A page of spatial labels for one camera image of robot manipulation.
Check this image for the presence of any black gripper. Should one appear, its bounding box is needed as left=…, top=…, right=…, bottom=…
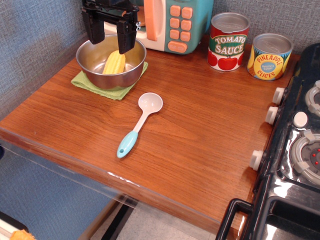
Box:
left=81, top=0, right=141, bottom=54

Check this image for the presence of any silver metal pot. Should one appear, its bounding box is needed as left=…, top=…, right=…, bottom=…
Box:
left=76, top=34, right=147, bottom=91

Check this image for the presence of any yellow toy corn cob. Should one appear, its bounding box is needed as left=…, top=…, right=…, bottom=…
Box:
left=102, top=50, right=126, bottom=75

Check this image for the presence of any green folded cloth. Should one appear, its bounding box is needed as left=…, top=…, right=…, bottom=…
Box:
left=71, top=71, right=135, bottom=101

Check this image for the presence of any teal toy microwave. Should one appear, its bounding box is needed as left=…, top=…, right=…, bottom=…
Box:
left=103, top=0, right=215, bottom=55

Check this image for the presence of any tomato sauce can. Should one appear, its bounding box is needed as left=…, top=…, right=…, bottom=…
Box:
left=207, top=12, right=250, bottom=72

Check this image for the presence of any pineapple slices can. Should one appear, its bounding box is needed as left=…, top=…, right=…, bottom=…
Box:
left=247, top=33, right=294, bottom=81

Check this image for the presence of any white stove knob top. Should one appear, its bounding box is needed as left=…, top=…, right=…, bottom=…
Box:
left=272, top=87, right=286, bottom=105

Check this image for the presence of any white stove knob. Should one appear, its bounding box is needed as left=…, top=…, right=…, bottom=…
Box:
left=249, top=150, right=264, bottom=171
left=272, top=87, right=286, bottom=105
left=265, top=106, right=279, bottom=125

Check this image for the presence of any white stove knob middle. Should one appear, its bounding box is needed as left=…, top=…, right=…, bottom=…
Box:
left=265, top=106, right=279, bottom=125

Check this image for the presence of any white stove knob bottom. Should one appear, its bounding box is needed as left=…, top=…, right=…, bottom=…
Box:
left=249, top=150, right=264, bottom=171

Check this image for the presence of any white round stove button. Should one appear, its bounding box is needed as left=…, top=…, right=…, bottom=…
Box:
left=292, top=111, right=308, bottom=128

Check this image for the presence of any grey rear stove burner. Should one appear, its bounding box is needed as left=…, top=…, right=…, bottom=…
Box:
left=305, top=80, right=320, bottom=117

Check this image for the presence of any grey stove burner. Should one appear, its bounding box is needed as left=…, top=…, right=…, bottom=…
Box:
left=305, top=80, right=320, bottom=117
left=290, top=129, right=320, bottom=186

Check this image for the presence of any orange object bottom left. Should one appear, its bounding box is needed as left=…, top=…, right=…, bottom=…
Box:
left=9, top=229, right=36, bottom=240

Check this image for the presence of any grey front stove burner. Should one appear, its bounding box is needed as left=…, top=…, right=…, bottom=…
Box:
left=290, top=129, right=320, bottom=186

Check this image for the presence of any black toy stove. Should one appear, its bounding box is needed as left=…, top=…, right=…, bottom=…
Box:
left=236, top=43, right=320, bottom=240

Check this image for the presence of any white spoon teal handle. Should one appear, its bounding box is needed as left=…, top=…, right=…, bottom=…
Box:
left=116, top=92, right=163, bottom=159

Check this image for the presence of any black oven door handle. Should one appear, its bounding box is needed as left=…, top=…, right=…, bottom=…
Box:
left=215, top=198, right=254, bottom=240

